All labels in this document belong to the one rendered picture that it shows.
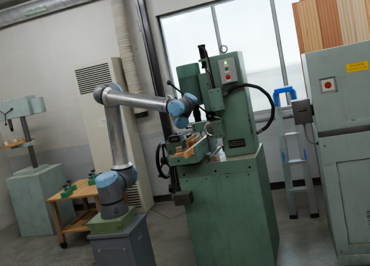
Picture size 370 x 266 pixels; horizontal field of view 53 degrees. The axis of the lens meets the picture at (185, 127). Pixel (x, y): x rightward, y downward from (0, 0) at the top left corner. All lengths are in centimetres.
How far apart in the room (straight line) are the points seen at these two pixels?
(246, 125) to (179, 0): 203
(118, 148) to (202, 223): 82
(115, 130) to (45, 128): 261
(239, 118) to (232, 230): 80
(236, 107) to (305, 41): 150
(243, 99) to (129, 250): 123
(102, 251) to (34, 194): 210
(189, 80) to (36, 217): 267
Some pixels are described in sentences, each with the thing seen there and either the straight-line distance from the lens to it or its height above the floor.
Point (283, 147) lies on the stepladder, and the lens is 339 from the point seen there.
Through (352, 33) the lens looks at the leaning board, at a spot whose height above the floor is 151.
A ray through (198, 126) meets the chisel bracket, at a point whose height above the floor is 104.
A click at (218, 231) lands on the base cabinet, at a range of 275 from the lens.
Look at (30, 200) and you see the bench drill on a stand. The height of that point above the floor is 42.
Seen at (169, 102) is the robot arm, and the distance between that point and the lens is 212.
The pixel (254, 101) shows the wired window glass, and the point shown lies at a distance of 411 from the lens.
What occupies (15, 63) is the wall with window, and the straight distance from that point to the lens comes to 519.
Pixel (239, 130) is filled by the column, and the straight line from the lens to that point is 259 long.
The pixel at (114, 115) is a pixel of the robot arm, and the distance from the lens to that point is 249.
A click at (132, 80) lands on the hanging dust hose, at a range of 416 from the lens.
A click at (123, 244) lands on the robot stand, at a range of 246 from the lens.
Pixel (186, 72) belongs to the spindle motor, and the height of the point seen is 144.
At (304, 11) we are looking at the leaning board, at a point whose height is 181.
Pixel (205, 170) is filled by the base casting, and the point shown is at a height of 75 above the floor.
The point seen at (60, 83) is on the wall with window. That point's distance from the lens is 482.
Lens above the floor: 140
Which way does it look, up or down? 7 degrees down
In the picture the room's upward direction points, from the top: 12 degrees counter-clockwise
